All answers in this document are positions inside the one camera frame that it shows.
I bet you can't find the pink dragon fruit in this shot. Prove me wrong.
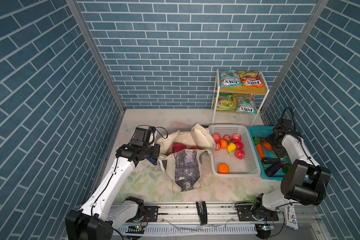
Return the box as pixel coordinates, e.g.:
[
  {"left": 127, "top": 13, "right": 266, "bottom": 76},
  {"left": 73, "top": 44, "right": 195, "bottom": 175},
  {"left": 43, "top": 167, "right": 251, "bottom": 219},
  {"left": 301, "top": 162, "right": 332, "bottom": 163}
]
[{"left": 172, "top": 143, "right": 187, "bottom": 153}]

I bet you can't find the cream canvas tote bag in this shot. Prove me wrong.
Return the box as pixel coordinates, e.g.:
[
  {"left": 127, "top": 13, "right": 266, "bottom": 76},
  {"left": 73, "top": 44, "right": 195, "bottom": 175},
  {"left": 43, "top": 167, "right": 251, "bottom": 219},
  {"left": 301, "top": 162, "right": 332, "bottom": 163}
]
[{"left": 156, "top": 124, "right": 216, "bottom": 193}]

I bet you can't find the orange Fox's candy bag top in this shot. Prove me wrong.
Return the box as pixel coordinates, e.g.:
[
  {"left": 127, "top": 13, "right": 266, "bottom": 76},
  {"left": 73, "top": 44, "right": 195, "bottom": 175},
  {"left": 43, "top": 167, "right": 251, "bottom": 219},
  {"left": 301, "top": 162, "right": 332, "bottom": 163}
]
[{"left": 238, "top": 71, "right": 266, "bottom": 89}]

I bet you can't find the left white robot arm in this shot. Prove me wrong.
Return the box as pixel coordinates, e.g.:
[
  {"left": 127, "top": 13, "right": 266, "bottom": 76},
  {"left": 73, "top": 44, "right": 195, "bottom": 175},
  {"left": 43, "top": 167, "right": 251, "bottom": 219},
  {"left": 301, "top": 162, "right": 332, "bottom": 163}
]
[{"left": 65, "top": 126, "right": 160, "bottom": 240}]

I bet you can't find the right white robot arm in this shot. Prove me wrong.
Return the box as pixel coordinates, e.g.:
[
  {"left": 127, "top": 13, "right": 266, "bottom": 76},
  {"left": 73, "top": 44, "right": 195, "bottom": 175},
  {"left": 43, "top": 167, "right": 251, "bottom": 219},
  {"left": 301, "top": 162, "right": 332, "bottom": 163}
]
[{"left": 235, "top": 134, "right": 332, "bottom": 221}]

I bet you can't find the green Fox's candy bag lower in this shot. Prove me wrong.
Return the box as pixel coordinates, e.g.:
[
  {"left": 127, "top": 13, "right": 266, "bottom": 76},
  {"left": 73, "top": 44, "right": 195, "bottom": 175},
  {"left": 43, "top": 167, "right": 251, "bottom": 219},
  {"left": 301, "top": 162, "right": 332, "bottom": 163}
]
[{"left": 236, "top": 96, "right": 257, "bottom": 115}]

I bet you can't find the green fox's candy bag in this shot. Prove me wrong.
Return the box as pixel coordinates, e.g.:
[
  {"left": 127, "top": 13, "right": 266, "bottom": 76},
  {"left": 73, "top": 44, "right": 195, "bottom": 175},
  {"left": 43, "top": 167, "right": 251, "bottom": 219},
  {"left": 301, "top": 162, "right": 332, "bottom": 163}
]
[
  {"left": 236, "top": 96, "right": 257, "bottom": 115},
  {"left": 219, "top": 70, "right": 243, "bottom": 88}
]

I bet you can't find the green yellow candy bag lower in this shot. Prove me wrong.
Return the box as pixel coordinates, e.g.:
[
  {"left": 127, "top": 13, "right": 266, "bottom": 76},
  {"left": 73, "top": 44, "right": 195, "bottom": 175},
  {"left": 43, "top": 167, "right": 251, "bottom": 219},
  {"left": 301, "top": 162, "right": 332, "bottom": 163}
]
[{"left": 217, "top": 93, "right": 235, "bottom": 112}]

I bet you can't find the green Fox's candy bag top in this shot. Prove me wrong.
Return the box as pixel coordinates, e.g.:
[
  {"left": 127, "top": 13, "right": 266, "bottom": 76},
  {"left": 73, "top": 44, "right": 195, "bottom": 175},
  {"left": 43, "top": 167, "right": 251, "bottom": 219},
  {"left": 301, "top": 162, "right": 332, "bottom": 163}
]
[{"left": 219, "top": 70, "right": 243, "bottom": 88}]

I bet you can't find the blue black stapler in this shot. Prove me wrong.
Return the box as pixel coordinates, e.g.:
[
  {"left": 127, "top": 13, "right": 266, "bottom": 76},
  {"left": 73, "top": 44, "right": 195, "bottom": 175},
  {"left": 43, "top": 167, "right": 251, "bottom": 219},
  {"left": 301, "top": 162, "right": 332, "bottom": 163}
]
[{"left": 146, "top": 158, "right": 157, "bottom": 166}]

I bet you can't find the green leafy vegetable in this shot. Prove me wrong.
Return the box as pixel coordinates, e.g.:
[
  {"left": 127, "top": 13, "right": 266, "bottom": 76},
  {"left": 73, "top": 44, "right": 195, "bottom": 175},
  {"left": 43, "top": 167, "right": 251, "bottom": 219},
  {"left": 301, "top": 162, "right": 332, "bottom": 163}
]
[{"left": 254, "top": 136, "right": 261, "bottom": 145}]

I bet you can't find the dark cucumber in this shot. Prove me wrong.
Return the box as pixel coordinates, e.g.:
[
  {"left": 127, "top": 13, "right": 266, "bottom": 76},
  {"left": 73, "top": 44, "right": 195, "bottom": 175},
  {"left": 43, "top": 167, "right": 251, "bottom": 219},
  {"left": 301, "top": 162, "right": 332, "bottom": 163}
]
[{"left": 261, "top": 158, "right": 282, "bottom": 165}]

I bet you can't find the teal plastic basket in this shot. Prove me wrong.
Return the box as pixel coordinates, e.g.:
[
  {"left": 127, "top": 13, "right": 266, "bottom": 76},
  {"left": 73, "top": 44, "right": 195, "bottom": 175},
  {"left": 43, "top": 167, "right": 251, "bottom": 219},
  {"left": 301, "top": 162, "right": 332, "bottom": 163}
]
[{"left": 248, "top": 126, "right": 292, "bottom": 181}]

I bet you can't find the green avocado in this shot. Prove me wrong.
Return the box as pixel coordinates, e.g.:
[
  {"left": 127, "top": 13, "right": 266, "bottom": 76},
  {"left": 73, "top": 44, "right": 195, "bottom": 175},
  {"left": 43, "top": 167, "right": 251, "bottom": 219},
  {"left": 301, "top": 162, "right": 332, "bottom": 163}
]
[{"left": 282, "top": 163, "right": 292, "bottom": 174}]

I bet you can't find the purple eggplant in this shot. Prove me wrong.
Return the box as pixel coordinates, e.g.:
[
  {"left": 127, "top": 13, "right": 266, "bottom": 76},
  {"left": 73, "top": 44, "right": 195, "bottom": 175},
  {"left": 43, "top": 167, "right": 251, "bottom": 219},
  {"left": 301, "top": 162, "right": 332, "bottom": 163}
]
[{"left": 265, "top": 162, "right": 286, "bottom": 177}]

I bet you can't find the white plastic basket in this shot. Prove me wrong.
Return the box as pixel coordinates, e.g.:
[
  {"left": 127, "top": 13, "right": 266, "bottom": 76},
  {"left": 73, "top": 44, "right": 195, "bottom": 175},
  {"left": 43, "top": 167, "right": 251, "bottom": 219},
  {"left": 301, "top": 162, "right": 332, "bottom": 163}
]
[{"left": 208, "top": 124, "right": 261, "bottom": 178}]

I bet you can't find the white wooden two-tier shelf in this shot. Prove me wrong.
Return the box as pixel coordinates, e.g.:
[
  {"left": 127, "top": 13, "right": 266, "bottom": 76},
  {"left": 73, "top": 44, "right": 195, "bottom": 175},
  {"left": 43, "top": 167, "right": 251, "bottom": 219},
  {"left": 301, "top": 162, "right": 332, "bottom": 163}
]
[{"left": 211, "top": 69, "right": 270, "bottom": 127}]

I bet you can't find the small orange tangerine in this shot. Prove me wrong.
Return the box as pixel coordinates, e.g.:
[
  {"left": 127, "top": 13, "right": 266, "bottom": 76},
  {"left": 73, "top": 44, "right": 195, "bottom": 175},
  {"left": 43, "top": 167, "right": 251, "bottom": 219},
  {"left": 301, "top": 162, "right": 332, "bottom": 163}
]
[{"left": 220, "top": 139, "right": 228, "bottom": 149}]

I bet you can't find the white blue box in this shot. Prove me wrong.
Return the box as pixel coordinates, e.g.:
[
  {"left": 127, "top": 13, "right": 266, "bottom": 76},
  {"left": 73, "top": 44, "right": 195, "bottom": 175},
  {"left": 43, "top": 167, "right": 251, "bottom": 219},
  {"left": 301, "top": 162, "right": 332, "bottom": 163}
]
[{"left": 284, "top": 205, "right": 299, "bottom": 231}]

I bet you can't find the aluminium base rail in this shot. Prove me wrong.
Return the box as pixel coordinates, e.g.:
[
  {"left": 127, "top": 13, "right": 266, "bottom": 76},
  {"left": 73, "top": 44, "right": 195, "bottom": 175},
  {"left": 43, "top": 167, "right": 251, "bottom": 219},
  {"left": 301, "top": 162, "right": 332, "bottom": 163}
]
[{"left": 118, "top": 202, "right": 322, "bottom": 240}]

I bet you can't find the black rail clamp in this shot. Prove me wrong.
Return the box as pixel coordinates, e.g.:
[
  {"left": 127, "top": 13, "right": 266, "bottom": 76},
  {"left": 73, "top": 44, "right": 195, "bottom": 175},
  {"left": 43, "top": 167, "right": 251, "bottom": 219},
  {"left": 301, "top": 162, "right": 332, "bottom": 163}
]
[{"left": 196, "top": 201, "right": 208, "bottom": 226}]

